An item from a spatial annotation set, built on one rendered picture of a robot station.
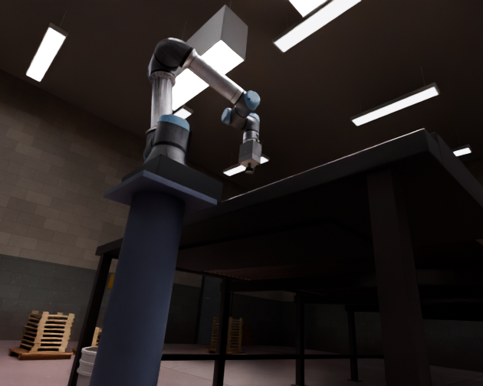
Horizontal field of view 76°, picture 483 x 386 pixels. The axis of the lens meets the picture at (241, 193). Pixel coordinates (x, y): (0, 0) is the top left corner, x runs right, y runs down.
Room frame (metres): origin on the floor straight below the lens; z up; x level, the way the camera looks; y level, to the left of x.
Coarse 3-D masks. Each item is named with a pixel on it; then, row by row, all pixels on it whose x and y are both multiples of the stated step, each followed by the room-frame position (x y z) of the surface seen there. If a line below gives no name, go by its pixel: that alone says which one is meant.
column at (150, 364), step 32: (128, 192) 0.89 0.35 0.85; (160, 192) 0.87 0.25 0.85; (192, 192) 0.88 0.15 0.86; (128, 224) 0.89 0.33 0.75; (160, 224) 0.88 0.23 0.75; (128, 256) 0.87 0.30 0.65; (160, 256) 0.88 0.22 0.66; (128, 288) 0.87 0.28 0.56; (160, 288) 0.90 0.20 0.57; (128, 320) 0.87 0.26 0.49; (160, 320) 0.91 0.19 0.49; (128, 352) 0.87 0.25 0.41; (160, 352) 0.94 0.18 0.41; (96, 384) 0.88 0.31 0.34; (128, 384) 0.87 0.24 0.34
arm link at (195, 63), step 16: (160, 48) 0.93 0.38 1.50; (176, 48) 0.92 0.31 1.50; (192, 48) 0.93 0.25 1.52; (176, 64) 0.98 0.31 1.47; (192, 64) 0.97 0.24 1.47; (208, 64) 0.98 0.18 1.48; (208, 80) 1.02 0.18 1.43; (224, 80) 1.02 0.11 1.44; (224, 96) 1.08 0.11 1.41; (240, 96) 1.06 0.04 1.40; (256, 96) 1.07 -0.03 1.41; (240, 112) 1.13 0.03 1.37
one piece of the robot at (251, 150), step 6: (246, 144) 1.25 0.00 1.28; (252, 144) 1.22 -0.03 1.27; (258, 144) 1.25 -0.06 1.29; (240, 150) 1.27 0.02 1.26; (246, 150) 1.24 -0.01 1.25; (252, 150) 1.22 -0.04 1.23; (258, 150) 1.25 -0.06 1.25; (240, 156) 1.27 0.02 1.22; (246, 156) 1.24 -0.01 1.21; (252, 156) 1.22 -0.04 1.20; (258, 156) 1.25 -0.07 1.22; (240, 162) 1.27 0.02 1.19; (246, 162) 1.26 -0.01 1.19; (252, 162) 1.26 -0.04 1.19; (258, 162) 1.25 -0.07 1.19
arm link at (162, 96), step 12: (156, 60) 0.98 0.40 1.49; (156, 72) 1.00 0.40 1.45; (168, 72) 1.01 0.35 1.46; (156, 84) 1.02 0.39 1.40; (168, 84) 1.03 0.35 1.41; (156, 96) 1.02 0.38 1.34; (168, 96) 1.04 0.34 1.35; (156, 108) 1.03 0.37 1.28; (168, 108) 1.04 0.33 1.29; (156, 120) 1.03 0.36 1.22; (144, 156) 1.08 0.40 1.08
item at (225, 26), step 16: (224, 16) 2.15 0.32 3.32; (208, 32) 2.32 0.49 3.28; (224, 32) 2.17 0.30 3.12; (240, 32) 2.31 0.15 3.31; (208, 48) 2.28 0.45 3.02; (224, 48) 2.64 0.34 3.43; (240, 48) 2.32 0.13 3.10; (224, 64) 2.61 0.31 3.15; (192, 80) 3.06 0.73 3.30; (176, 96) 3.30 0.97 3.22; (192, 96) 3.01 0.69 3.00
